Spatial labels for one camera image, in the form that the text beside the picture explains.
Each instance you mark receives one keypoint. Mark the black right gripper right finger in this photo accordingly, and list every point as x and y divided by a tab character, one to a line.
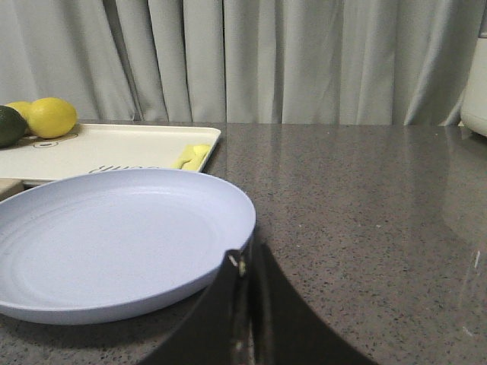
285	329

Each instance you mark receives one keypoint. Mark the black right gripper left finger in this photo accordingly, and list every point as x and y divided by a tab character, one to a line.
217	329

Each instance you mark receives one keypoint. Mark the light blue plate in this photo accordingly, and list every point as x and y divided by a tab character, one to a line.
108	246

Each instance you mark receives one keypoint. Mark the cream serving tray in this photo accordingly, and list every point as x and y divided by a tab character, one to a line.
93	148

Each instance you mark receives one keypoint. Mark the yellow plastic fork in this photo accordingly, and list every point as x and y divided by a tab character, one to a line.
192	157

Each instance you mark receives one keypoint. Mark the wooden cutting board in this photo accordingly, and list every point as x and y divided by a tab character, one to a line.
10	187

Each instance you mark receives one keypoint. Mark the yellow lemon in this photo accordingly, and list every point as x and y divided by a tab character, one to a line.
23	108
51	117

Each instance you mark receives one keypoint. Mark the grey curtain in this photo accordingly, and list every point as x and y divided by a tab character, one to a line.
310	62

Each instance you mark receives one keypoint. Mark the white appliance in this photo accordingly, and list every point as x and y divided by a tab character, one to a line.
473	109

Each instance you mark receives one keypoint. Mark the green lime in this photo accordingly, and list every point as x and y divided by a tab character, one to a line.
13	127

